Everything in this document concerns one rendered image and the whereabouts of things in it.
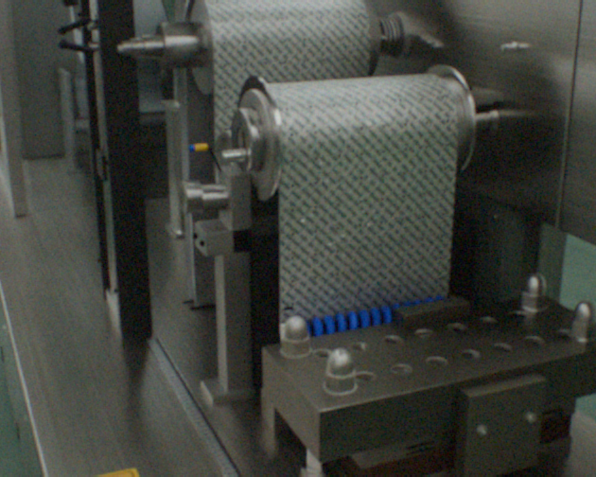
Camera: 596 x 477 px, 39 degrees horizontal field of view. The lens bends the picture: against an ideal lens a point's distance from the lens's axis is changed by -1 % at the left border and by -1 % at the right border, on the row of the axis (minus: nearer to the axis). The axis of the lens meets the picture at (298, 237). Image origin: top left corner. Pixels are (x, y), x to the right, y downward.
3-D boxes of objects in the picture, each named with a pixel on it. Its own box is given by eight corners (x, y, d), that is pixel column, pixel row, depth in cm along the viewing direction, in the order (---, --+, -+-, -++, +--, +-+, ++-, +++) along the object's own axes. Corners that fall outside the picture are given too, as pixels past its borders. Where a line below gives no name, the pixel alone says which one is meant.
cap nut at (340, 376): (317, 383, 90) (317, 344, 89) (348, 377, 91) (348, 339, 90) (331, 399, 87) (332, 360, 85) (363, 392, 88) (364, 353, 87)
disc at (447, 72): (410, 165, 120) (413, 58, 115) (412, 165, 120) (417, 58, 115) (469, 191, 107) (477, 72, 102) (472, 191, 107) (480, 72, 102)
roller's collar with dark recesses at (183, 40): (155, 66, 122) (153, 21, 120) (196, 64, 125) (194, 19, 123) (166, 72, 117) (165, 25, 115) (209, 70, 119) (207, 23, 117)
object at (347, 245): (280, 333, 104) (278, 186, 98) (445, 303, 113) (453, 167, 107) (281, 335, 103) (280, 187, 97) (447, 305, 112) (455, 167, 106)
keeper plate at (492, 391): (453, 475, 95) (459, 388, 91) (526, 455, 98) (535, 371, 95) (465, 487, 92) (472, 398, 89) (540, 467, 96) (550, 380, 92)
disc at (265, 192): (237, 184, 110) (235, 68, 105) (240, 183, 110) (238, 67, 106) (280, 215, 97) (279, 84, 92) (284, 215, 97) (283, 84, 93)
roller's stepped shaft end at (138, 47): (115, 59, 118) (114, 35, 117) (158, 57, 120) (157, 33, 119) (120, 61, 115) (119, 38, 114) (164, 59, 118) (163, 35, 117)
